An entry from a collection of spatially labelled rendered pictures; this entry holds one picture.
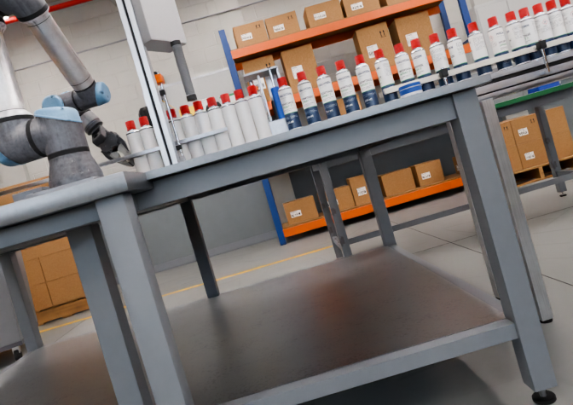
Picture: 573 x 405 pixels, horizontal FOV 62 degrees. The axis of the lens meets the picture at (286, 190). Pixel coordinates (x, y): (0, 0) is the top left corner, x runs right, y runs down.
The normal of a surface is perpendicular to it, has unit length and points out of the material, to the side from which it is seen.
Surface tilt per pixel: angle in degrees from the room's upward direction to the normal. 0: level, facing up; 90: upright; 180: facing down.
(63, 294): 90
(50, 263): 90
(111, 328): 90
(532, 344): 90
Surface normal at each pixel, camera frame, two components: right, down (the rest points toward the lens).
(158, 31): 0.80, -0.21
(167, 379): 0.03, 0.02
